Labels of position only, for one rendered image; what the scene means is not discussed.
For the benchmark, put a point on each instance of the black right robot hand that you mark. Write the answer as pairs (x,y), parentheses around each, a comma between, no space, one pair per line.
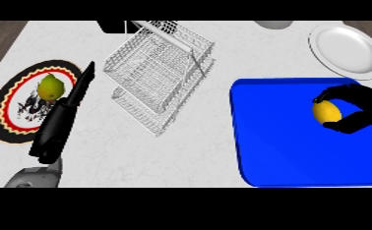
(357,93)

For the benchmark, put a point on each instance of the black object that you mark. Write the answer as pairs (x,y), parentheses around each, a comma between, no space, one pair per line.
(113,26)

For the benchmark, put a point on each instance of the yellow lemon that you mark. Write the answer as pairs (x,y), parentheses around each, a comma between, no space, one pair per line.
(327,111)

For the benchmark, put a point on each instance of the patterned round plate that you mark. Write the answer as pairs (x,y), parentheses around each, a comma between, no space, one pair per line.
(25,109)

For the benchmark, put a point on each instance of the grey round object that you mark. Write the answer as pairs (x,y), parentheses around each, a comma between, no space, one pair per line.
(274,24)

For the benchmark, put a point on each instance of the white plate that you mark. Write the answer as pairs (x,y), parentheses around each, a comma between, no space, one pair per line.
(346,48)

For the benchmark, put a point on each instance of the green pear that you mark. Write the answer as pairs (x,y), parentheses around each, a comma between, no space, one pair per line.
(51,87)

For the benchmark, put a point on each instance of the blue tray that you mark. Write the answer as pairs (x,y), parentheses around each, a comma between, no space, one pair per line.
(292,135)

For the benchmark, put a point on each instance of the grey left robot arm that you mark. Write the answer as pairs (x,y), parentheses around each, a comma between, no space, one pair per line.
(36,178)

